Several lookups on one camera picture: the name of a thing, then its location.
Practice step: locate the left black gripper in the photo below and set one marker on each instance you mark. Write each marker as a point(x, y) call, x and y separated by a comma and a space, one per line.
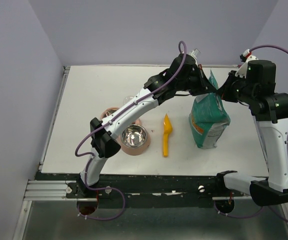
point(203, 86)

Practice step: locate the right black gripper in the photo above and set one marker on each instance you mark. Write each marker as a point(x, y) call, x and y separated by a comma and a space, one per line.
point(224, 89)

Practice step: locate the green pet food bag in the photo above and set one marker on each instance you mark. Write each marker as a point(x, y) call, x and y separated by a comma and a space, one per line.
point(208, 120)

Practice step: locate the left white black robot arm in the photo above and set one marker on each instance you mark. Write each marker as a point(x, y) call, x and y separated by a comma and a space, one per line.
point(183, 75)

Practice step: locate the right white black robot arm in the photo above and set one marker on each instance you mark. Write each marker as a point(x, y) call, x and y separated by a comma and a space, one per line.
point(254, 84)

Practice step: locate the pink double pet feeder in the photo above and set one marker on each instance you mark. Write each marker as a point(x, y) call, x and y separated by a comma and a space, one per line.
point(126, 150)

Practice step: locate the yellow plastic scoop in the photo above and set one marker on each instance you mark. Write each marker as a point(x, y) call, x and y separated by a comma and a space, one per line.
point(167, 130)

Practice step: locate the clear water bottle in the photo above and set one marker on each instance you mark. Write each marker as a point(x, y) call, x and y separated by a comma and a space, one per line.
point(129, 100)

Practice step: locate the front steel bowl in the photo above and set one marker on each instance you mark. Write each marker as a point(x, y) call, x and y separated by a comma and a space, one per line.
point(134, 136)

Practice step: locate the steel bowl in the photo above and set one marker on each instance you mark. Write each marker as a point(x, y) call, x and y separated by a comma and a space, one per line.
point(134, 136)
point(108, 112)

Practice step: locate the rear steel bowl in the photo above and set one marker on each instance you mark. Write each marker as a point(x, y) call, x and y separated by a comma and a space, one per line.
point(108, 112)

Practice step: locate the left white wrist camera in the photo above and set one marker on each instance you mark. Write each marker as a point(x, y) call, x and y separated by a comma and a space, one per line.
point(195, 54)

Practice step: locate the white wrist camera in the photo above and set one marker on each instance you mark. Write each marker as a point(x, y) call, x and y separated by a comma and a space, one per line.
point(195, 54)
point(245, 57)

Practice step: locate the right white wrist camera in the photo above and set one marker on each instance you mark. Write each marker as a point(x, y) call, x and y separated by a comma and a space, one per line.
point(245, 57)

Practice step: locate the black mounting rail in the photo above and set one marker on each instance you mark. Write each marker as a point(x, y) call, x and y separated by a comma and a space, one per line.
point(143, 191)

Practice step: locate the aluminium frame extrusion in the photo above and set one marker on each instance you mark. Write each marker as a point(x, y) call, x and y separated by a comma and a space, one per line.
point(46, 190)

